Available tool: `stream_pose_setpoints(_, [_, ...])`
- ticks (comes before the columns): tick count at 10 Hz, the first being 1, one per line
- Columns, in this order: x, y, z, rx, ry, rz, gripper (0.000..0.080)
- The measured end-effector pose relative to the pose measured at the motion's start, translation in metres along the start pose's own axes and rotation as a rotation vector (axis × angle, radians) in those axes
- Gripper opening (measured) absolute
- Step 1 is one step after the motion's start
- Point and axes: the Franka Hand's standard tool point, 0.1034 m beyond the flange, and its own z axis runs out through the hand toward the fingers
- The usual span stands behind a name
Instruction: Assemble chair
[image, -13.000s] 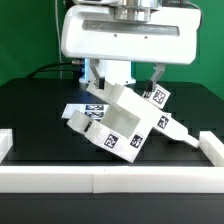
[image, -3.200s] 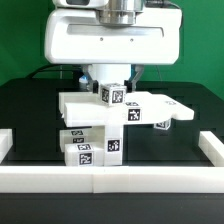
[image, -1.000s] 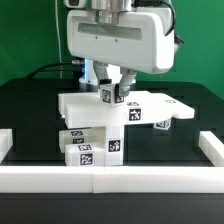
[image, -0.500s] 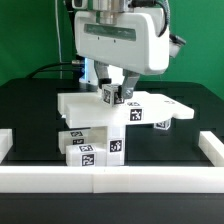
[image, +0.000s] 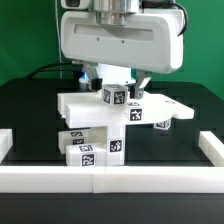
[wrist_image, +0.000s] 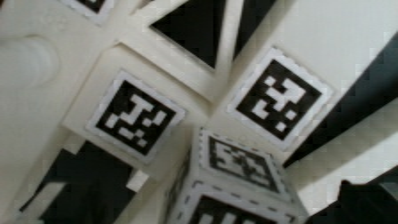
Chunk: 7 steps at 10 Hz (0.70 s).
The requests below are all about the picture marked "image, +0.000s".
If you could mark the white front rail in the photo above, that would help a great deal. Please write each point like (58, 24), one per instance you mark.
(60, 179)

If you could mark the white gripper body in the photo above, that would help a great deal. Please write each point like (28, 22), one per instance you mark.
(150, 41)

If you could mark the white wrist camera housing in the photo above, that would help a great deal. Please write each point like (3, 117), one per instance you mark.
(75, 4)

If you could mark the white obstacle wall bar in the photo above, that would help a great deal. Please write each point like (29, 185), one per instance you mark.
(212, 147)

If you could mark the white tagged cube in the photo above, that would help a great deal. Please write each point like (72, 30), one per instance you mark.
(114, 94)

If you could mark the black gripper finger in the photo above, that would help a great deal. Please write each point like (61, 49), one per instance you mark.
(137, 90)
(95, 82)

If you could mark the white block left edge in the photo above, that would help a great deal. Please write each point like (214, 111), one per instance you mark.
(6, 142)

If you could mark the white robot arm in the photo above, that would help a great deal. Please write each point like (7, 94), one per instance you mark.
(115, 13)

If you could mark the white chair back frame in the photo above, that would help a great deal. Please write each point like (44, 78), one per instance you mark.
(82, 110)

